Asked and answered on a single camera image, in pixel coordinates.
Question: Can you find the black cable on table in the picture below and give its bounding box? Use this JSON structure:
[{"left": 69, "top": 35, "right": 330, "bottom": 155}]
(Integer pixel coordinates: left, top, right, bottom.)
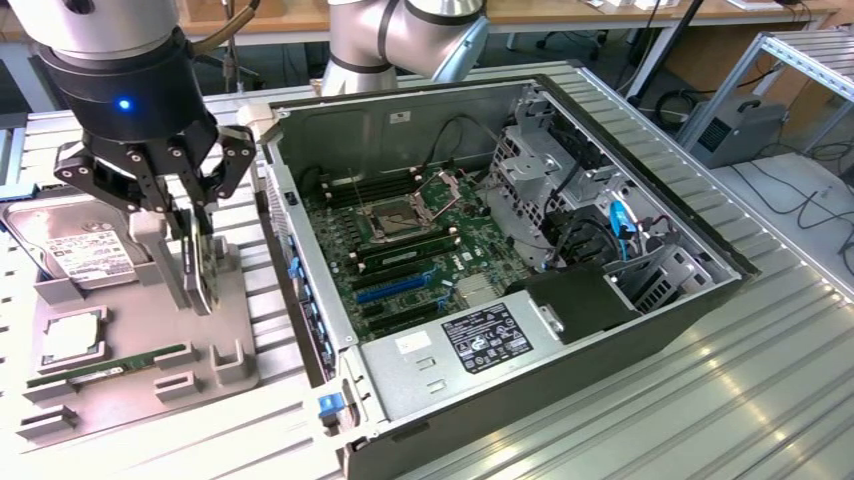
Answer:
[{"left": 730, "top": 162, "right": 854, "bottom": 234}]

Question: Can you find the labelled RAM stick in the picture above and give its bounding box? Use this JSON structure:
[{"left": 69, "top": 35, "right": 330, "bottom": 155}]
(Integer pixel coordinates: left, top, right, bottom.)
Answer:
[{"left": 360, "top": 238, "right": 464, "bottom": 275}]

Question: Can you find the silver socket cover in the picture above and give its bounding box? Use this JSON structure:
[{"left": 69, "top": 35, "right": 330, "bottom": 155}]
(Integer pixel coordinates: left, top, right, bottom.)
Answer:
[{"left": 412, "top": 169, "right": 464, "bottom": 217}]

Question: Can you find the open black PC case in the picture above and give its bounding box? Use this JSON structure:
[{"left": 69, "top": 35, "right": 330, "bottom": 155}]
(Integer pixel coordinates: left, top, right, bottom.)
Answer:
[{"left": 238, "top": 73, "right": 763, "bottom": 480}]

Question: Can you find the coiled black cable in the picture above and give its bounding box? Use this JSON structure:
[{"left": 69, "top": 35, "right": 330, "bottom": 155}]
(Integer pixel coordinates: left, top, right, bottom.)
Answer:
[{"left": 656, "top": 88, "right": 700, "bottom": 126}]

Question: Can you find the grey parts rack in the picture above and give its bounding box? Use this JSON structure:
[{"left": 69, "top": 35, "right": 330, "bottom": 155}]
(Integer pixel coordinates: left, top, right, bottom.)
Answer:
[{"left": 13, "top": 197, "right": 263, "bottom": 454}]

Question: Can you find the black slanted pole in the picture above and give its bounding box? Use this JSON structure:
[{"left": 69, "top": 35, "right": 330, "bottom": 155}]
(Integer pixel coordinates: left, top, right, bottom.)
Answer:
[{"left": 630, "top": 0, "right": 706, "bottom": 101}]

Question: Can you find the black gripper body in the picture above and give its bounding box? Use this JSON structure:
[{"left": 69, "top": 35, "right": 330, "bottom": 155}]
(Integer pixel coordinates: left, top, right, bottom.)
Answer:
[{"left": 37, "top": 27, "right": 222, "bottom": 147}]

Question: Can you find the green graphics card black cooler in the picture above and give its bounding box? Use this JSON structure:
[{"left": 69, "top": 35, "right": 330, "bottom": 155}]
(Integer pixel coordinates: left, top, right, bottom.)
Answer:
[{"left": 178, "top": 197, "right": 233, "bottom": 317}]

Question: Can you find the silver disk bay cage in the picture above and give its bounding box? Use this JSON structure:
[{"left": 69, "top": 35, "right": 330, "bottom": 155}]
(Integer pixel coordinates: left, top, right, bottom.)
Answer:
[{"left": 490, "top": 82, "right": 646, "bottom": 251}]

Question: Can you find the blue SATA wire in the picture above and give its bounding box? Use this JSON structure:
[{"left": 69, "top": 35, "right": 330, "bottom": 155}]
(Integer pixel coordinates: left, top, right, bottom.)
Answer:
[{"left": 606, "top": 198, "right": 637, "bottom": 262}]

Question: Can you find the short black expansion slot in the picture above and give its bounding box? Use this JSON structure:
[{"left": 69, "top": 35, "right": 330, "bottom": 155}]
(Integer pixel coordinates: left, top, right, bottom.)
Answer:
[{"left": 368, "top": 312, "right": 444, "bottom": 335}]

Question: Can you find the black plastic shroud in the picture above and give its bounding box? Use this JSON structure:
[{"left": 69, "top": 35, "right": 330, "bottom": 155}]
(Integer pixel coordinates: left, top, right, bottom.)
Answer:
[{"left": 505, "top": 263, "right": 644, "bottom": 347}]

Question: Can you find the silver perforated disk bay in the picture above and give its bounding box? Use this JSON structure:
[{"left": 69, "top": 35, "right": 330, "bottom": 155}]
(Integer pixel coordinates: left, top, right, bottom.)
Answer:
[{"left": 604, "top": 238, "right": 734, "bottom": 315}]

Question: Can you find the green Dell motherboard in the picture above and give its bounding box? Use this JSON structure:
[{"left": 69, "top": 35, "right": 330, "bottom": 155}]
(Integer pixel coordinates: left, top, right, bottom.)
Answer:
[{"left": 299, "top": 164, "right": 540, "bottom": 346}]

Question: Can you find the black office chair base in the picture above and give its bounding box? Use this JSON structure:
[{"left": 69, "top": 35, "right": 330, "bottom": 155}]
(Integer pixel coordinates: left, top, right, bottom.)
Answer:
[
  {"left": 199, "top": 49, "right": 263, "bottom": 96},
  {"left": 506, "top": 29, "right": 610, "bottom": 57}
]

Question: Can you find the thin hanging cable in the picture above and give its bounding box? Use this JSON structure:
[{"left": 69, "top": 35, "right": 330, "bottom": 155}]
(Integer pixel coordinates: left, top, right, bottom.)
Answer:
[{"left": 225, "top": 42, "right": 242, "bottom": 95}]

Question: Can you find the blue connector part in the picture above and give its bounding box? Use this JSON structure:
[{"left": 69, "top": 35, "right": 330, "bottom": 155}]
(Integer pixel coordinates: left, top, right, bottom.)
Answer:
[{"left": 0, "top": 180, "right": 69, "bottom": 236}]

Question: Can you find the blue case latch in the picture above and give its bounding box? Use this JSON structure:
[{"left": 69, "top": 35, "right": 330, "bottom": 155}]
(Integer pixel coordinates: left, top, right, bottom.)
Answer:
[{"left": 315, "top": 392, "right": 348, "bottom": 420}]

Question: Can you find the silver CPU chip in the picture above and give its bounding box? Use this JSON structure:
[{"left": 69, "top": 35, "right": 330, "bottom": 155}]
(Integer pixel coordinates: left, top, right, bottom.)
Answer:
[{"left": 39, "top": 314, "right": 113, "bottom": 366}]

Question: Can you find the green RAM stick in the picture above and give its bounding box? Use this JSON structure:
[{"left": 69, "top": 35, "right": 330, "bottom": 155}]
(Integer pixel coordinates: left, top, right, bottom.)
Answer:
[{"left": 26, "top": 344, "right": 189, "bottom": 389}]

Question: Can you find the silver power supply unit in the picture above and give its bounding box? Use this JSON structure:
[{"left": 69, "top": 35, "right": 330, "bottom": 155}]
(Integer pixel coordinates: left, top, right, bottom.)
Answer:
[{"left": 357, "top": 288, "right": 569, "bottom": 422}]

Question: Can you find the grey box device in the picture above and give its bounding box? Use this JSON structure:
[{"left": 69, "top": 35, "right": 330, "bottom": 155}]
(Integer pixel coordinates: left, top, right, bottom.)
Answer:
[{"left": 686, "top": 98, "right": 793, "bottom": 170}]

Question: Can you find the silver chipset heatsink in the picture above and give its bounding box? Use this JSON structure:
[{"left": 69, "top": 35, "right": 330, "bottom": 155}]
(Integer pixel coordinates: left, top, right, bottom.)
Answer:
[{"left": 456, "top": 273, "right": 508, "bottom": 307}]

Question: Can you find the silver hard disk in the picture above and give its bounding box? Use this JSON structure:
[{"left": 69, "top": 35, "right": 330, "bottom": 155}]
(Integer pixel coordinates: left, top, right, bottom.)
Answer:
[{"left": 0, "top": 192, "right": 153, "bottom": 292}]

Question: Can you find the black power wire bundle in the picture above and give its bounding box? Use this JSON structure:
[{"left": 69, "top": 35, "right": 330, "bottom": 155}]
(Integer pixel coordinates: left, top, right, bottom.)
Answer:
[{"left": 538, "top": 112, "right": 620, "bottom": 269}]

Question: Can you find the blue expansion slot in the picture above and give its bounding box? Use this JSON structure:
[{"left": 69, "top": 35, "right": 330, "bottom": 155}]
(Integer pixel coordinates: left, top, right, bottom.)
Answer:
[{"left": 356, "top": 282, "right": 430, "bottom": 306}]

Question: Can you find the black arched wire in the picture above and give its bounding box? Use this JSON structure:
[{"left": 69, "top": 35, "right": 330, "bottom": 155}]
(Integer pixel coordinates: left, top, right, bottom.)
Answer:
[{"left": 425, "top": 114, "right": 501, "bottom": 174}]

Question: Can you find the long wooden desk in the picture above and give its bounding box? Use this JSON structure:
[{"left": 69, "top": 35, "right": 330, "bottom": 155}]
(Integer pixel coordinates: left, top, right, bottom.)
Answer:
[{"left": 177, "top": 0, "right": 840, "bottom": 51}]

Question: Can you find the aluminium frame rack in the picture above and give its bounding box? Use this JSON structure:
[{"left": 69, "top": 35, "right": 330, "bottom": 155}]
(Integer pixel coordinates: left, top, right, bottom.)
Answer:
[{"left": 680, "top": 28, "right": 854, "bottom": 157}]

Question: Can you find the long black expansion slot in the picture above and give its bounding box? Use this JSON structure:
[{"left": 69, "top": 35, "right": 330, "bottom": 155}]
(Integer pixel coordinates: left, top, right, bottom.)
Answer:
[{"left": 350, "top": 269, "right": 429, "bottom": 292}]

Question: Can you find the CPU socket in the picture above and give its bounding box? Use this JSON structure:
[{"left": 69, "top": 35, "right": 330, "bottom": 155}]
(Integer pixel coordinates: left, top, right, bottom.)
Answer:
[{"left": 360, "top": 197, "right": 442, "bottom": 244}]

